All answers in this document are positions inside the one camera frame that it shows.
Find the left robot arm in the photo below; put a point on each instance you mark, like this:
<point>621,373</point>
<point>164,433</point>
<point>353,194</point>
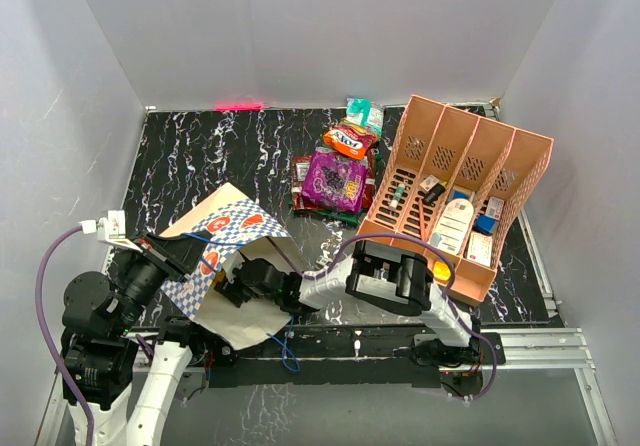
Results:
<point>118,390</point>

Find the purple snack bag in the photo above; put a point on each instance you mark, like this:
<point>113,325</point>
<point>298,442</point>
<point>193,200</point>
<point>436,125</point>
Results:
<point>335,181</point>

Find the blue small box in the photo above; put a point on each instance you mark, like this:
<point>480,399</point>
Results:
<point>485,225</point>

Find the red white small box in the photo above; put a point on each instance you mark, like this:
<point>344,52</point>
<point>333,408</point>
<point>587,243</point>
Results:
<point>494,207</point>

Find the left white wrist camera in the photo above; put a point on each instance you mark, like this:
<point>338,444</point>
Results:
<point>110,229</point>

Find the red pencil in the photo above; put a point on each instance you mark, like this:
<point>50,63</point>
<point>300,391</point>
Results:
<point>422,224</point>

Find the green white glue stick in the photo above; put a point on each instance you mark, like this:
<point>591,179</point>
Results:
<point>397,196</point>

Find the white label card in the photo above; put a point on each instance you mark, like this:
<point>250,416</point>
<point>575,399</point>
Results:
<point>453,224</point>

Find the checkered paper bag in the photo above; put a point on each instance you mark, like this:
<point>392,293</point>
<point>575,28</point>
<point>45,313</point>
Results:
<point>239,230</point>

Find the yellow sticky note pad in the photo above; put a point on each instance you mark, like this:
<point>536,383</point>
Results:
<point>442,272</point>

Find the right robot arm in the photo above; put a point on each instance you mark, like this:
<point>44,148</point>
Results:
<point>391,279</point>

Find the teal mint candy bag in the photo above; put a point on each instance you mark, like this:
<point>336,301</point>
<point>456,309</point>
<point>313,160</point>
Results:
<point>366,114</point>

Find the pink desk organizer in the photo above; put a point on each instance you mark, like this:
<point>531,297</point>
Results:
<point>471,155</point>

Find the orange Doritos bag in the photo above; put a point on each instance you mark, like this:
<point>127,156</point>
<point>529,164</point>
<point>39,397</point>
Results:
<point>330,181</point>

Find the green snack packet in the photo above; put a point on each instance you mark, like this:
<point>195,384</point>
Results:
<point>340,216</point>

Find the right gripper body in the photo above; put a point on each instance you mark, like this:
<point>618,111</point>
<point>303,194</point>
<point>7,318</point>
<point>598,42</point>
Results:
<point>238,291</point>

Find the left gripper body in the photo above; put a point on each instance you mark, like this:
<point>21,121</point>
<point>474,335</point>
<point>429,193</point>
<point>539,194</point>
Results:
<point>141,278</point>

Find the orange Fox's candy bag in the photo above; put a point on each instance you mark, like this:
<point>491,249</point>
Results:
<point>350,140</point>

